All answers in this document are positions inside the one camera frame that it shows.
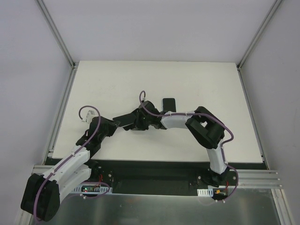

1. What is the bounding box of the gold framed black smartphone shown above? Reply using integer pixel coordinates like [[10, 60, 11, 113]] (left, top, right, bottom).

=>
[[162, 98, 176, 113]]

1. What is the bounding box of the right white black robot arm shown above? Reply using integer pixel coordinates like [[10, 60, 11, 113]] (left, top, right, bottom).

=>
[[130, 101, 228, 185]]

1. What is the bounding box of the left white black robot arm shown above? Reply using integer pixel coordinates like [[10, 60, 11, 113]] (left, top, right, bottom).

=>
[[21, 116, 119, 222]]

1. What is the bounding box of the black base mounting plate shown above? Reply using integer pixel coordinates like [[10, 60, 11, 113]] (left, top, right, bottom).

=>
[[88, 160, 236, 196]]

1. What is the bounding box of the left white cable duct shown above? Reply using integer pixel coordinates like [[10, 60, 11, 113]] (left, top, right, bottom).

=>
[[70, 184, 113, 195]]

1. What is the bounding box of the white cable duct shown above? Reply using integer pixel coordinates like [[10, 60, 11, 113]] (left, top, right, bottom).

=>
[[197, 187, 214, 197], [70, 184, 113, 195]]

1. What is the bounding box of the right white cable duct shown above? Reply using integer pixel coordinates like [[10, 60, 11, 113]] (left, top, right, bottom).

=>
[[197, 187, 214, 197]]

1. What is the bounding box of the left aluminium corner post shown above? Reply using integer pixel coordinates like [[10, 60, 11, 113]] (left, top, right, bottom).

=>
[[35, 0, 76, 68]]

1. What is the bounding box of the aluminium corner post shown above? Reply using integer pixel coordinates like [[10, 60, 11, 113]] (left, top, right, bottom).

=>
[[35, 0, 76, 68], [236, 0, 285, 70]]

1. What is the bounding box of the aluminium frame rail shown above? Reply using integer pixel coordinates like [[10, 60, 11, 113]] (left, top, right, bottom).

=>
[[29, 165, 282, 188]]

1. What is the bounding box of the right aluminium corner post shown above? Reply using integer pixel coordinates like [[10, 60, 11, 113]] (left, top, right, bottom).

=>
[[236, 0, 285, 70]]

